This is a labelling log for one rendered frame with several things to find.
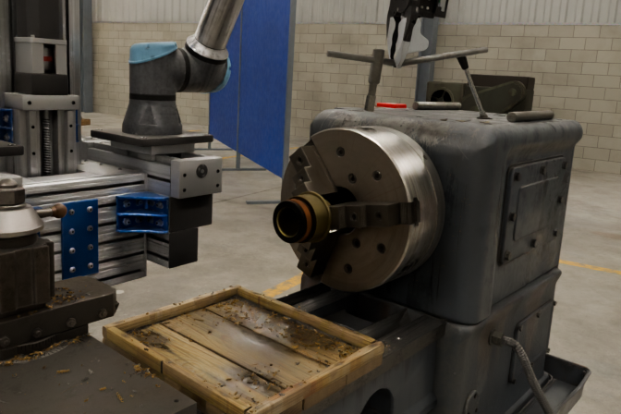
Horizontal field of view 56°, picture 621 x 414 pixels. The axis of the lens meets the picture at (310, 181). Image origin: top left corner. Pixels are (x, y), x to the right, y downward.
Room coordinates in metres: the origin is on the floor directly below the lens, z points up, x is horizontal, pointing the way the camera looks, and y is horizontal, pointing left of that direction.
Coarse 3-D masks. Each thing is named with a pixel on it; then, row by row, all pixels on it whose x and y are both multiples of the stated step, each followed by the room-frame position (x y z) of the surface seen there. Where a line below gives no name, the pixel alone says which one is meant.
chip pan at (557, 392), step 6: (558, 384) 1.48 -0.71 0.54; (564, 384) 1.48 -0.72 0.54; (570, 384) 1.48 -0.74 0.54; (552, 390) 1.44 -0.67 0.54; (558, 390) 1.45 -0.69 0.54; (564, 390) 1.45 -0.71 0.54; (570, 390) 1.45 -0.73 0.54; (546, 396) 1.41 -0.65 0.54; (552, 396) 1.41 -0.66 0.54; (558, 396) 1.41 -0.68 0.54; (564, 396) 1.41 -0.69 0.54; (552, 402) 1.38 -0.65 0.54; (558, 402) 1.39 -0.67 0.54; (534, 408) 1.35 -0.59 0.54; (540, 408) 1.35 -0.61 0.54
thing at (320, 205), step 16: (304, 192) 1.03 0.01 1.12; (288, 208) 1.01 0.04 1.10; (304, 208) 0.97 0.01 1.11; (320, 208) 0.99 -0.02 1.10; (288, 224) 1.02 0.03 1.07; (304, 224) 0.95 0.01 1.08; (320, 224) 0.98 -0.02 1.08; (288, 240) 0.97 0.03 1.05; (304, 240) 0.99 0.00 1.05; (320, 240) 1.00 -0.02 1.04
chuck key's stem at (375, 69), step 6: (372, 54) 1.10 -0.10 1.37; (378, 54) 1.09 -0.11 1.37; (378, 60) 1.09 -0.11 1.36; (372, 66) 1.10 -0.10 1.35; (378, 66) 1.09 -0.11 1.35; (372, 72) 1.10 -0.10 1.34; (378, 72) 1.09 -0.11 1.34; (372, 78) 1.10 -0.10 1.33; (378, 78) 1.10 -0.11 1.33; (372, 84) 1.10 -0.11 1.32; (372, 90) 1.10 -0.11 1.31; (372, 96) 1.10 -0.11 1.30; (366, 102) 1.11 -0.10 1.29; (372, 102) 1.10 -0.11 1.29; (366, 108) 1.10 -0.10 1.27; (372, 108) 1.10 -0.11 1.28
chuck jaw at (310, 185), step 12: (312, 144) 1.14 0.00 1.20; (300, 156) 1.10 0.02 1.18; (312, 156) 1.11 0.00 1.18; (300, 168) 1.10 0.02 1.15; (312, 168) 1.08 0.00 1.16; (324, 168) 1.11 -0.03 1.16; (300, 180) 1.07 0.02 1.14; (312, 180) 1.06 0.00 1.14; (324, 180) 1.08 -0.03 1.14; (300, 192) 1.04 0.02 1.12; (324, 192) 1.06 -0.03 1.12; (336, 192) 1.09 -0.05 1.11
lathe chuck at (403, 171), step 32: (352, 128) 1.08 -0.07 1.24; (352, 160) 1.07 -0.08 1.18; (384, 160) 1.03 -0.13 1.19; (416, 160) 1.07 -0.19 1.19; (288, 192) 1.17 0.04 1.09; (352, 192) 1.07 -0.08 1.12; (384, 192) 1.02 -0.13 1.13; (416, 192) 1.01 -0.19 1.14; (416, 224) 1.01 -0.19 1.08; (352, 256) 1.06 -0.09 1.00; (384, 256) 1.02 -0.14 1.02; (416, 256) 1.03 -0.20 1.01; (352, 288) 1.06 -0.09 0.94
